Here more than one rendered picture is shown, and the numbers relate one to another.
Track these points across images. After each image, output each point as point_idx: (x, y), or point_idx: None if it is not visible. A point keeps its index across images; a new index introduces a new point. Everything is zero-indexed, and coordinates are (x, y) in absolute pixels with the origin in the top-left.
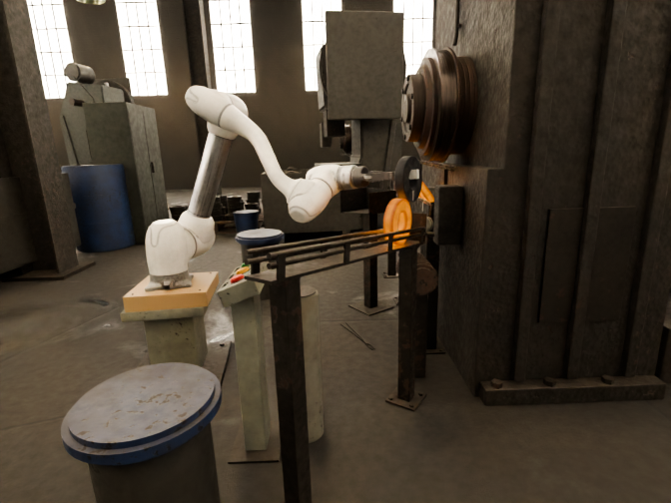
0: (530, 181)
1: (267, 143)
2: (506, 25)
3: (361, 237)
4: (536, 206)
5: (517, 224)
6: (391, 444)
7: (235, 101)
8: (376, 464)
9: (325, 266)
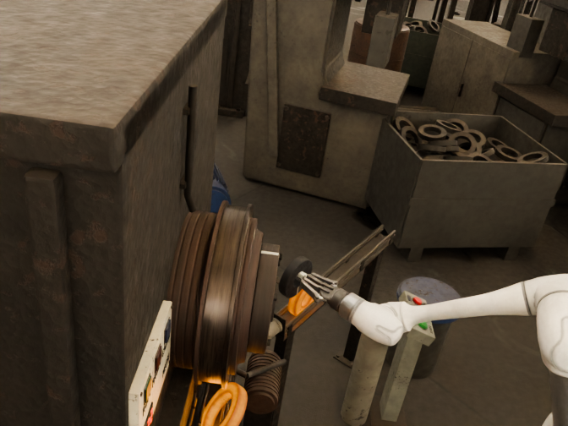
0: None
1: (456, 300)
2: (213, 147)
3: (339, 261)
4: None
5: None
6: (292, 394)
7: (543, 303)
8: (304, 382)
9: (358, 252)
